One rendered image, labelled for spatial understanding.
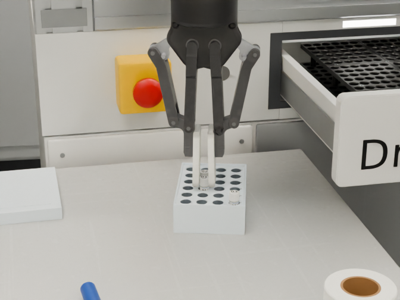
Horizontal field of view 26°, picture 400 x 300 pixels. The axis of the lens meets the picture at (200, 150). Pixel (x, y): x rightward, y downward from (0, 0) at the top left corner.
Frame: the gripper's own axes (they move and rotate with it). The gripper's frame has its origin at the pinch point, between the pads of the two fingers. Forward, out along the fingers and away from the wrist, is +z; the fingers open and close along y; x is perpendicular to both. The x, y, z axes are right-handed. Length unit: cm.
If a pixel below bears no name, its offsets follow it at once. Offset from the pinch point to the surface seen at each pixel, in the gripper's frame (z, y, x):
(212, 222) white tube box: 6.2, 1.3, -5.3
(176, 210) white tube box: 4.8, -2.9, -5.3
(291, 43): -5.5, 11.2, 31.4
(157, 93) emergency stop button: -4.0, -6.8, 11.3
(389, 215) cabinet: 21.3, 27.6, 28.4
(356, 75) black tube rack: -5.9, 19.1, 14.1
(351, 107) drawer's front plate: -7.8, 16.7, -3.7
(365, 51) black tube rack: -6.2, 21.4, 24.9
